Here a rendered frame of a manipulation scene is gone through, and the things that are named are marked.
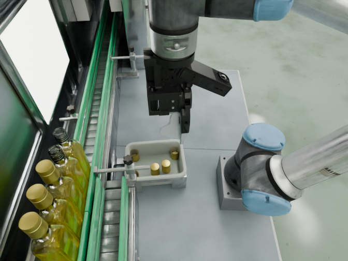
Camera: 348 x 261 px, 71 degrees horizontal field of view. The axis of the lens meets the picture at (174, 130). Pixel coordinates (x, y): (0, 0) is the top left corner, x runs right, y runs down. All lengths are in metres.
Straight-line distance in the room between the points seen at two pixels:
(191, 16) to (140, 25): 1.03
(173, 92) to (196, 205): 0.58
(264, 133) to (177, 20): 0.47
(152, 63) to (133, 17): 0.97
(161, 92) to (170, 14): 0.14
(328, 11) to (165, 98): 0.31
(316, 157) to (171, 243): 0.52
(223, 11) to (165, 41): 0.09
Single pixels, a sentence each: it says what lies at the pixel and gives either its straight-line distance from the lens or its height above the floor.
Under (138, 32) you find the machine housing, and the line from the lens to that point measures 1.41.
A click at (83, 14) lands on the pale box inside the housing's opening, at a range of 1.54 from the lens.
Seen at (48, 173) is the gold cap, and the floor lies 1.15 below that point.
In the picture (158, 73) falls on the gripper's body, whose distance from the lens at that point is 0.43.
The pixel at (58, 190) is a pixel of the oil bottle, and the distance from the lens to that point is 0.63.
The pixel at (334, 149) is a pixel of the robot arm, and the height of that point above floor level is 1.20.
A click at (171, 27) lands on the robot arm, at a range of 0.37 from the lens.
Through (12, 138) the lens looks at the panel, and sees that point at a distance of 0.75.
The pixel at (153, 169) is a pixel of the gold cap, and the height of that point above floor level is 0.81.
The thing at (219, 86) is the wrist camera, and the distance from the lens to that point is 0.46.
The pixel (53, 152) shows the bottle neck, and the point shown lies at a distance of 0.65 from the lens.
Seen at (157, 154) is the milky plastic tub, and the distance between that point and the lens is 1.03.
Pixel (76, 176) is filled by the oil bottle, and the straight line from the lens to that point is 0.68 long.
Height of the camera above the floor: 1.59
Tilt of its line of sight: 48 degrees down
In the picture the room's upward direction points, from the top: straight up
